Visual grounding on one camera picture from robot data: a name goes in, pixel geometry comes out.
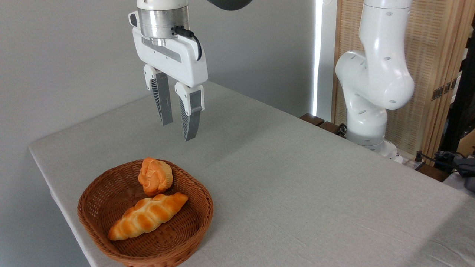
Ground grey tablecloth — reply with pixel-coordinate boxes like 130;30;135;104
29;80;475;267

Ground brown wicker basket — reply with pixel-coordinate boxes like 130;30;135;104
77;159;214;267

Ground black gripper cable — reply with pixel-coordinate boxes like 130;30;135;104
173;26;203;62

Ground dark grey bag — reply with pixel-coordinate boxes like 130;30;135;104
433;150;475;192

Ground bamboo folding screen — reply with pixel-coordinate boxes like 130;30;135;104
331;0;475;161

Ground cardboard box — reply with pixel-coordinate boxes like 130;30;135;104
457;128;475;158

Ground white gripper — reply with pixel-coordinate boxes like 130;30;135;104
128;11;209;142

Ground braided long bread loaf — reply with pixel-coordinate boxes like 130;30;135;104
108;192;189;241

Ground orange muffin bread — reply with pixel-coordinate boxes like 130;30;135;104
138;157;174;197

